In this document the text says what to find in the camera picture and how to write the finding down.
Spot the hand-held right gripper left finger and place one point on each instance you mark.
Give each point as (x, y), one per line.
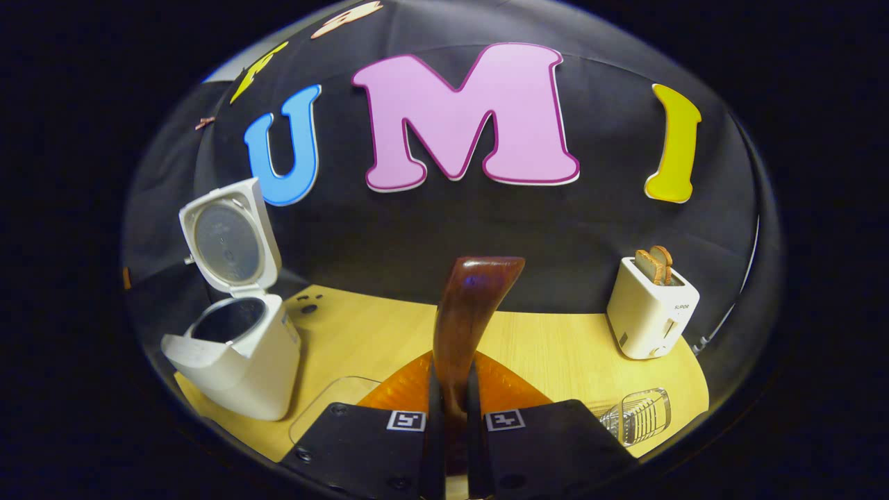
(432, 451)

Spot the black backdrop cloth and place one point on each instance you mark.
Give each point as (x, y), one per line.
(555, 229)

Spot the brown toast slice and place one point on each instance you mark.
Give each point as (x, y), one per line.
(665, 260)
(649, 267)

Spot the clear plastic rice box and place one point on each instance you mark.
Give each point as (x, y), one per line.
(326, 410)

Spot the copper cloth clip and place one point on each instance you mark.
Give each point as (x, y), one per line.
(205, 123)

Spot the white rice cooker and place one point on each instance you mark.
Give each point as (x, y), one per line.
(243, 375)

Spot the white toaster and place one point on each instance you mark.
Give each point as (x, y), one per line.
(646, 319)

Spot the brown wooden spoon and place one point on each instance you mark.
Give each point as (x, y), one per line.
(472, 312)

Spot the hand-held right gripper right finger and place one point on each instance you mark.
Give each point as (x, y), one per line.
(476, 451)

